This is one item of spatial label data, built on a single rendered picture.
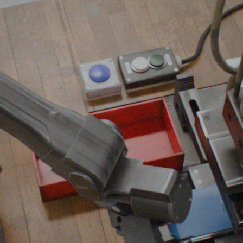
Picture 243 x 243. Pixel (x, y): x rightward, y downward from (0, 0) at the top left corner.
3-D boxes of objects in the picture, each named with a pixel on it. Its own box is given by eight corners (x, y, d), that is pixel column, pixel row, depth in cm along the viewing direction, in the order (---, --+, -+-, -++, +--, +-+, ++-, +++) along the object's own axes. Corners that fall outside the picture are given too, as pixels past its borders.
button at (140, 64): (130, 64, 131) (130, 58, 129) (145, 62, 131) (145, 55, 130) (134, 76, 130) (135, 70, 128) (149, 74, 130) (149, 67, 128)
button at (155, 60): (147, 61, 131) (147, 55, 130) (161, 58, 132) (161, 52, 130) (151, 73, 130) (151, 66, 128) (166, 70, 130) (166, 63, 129)
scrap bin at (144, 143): (29, 145, 124) (25, 127, 119) (162, 115, 127) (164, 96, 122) (42, 203, 117) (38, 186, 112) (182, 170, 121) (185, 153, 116)
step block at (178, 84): (172, 103, 128) (176, 75, 121) (187, 100, 129) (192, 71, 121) (183, 132, 125) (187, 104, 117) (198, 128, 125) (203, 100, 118)
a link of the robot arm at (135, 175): (200, 183, 89) (174, 126, 81) (178, 240, 85) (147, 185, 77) (124, 171, 95) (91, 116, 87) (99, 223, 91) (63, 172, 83)
